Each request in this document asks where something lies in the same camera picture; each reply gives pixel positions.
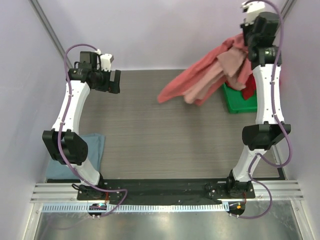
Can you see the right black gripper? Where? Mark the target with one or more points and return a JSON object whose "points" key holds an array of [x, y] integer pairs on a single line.
{"points": [[249, 36]]}

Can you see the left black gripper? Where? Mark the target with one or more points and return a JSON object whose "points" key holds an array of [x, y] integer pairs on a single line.
{"points": [[113, 87]]}

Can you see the salmon pink t-shirt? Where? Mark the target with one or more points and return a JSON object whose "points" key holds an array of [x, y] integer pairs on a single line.
{"points": [[227, 63]]}

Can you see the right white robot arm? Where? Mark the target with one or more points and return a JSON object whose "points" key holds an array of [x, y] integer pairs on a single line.
{"points": [[270, 127]]}

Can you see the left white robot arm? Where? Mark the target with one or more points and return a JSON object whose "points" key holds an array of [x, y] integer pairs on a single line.
{"points": [[78, 86]]}

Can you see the red t-shirt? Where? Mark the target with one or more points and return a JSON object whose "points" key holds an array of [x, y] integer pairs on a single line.
{"points": [[250, 88]]}

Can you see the folded blue t-shirt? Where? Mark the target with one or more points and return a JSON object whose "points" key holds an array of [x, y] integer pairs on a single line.
{"points": [[76, 149]]}

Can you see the green plastic bin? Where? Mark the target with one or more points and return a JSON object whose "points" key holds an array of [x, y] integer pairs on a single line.
{"points": [[235, 102]]}

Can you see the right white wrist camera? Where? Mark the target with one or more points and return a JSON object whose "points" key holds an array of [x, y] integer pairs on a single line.
{"points": [[252, 10]]}

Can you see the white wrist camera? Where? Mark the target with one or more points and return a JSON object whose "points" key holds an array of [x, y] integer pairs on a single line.
{"points": [[252, 10], [106, 62]]}

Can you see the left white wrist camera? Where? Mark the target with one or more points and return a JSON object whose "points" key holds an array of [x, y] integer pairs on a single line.
{"points": [[106, 62]]}

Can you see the right aluminium corner post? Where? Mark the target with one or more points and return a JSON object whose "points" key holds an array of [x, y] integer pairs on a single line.
{"points": [[287, 8]]}

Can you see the aluminium corner post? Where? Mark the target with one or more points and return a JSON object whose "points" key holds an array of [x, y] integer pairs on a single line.
{"points": [[287, 8], [35, 4]]}

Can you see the left aluminium corner post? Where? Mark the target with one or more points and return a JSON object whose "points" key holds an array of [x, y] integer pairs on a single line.
{"points": [[35, 4]]}

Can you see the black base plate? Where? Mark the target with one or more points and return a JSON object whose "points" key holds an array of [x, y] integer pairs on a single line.
{"points": [[170, 191]]}

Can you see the slotted cable duct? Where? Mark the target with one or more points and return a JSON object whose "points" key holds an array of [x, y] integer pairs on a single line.
{"points": [[102, 208]]}

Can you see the aluminium front rail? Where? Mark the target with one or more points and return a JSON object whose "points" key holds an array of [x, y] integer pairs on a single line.
{"points": [[277, 190]]}

